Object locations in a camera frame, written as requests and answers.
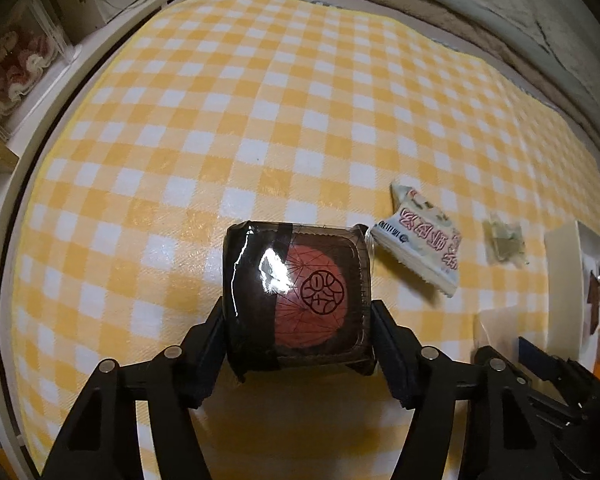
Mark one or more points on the brown snack bar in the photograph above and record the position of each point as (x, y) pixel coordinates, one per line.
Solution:
(593, 297)

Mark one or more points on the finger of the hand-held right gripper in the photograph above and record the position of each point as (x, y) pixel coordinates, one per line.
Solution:
(536, 360)

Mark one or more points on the yellow checked tablecloth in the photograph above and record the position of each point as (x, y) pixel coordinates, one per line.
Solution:
(280, 110)

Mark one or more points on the white cardboard box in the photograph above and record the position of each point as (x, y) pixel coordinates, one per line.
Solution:
(562, 280)

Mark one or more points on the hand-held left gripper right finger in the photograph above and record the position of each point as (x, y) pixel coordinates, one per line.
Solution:
(395, 355)

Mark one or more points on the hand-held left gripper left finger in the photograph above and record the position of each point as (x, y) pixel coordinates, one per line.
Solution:
(205, 352)

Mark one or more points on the clear box of sweets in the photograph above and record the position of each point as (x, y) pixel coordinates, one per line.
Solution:
(15, 70)

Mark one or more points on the white packet red print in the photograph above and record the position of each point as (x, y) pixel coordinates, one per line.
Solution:
(420, 237)

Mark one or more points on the black tray red cake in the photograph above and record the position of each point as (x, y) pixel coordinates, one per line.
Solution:
(300, 300)

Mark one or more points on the green dotted candy wrapper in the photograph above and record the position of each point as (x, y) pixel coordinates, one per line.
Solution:
(505, 237)

